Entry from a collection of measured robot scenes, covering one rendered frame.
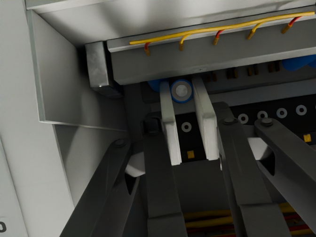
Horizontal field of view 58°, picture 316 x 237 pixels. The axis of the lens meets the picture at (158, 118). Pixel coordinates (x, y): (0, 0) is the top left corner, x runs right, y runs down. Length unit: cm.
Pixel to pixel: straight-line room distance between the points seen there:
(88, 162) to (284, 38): 14
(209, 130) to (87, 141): 8
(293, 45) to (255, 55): 2
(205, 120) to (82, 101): 7
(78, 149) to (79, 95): 3
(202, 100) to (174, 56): 3
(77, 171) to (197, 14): 11
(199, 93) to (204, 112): 3
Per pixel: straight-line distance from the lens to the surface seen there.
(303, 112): 34
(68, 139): 16
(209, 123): 16
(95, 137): 21
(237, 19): 18
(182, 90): 22
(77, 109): 17
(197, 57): 18
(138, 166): 16
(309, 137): 34
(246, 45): 19
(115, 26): 17
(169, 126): 16
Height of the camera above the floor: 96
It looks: 12 degrees up
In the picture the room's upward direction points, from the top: 171 degrees clockwise
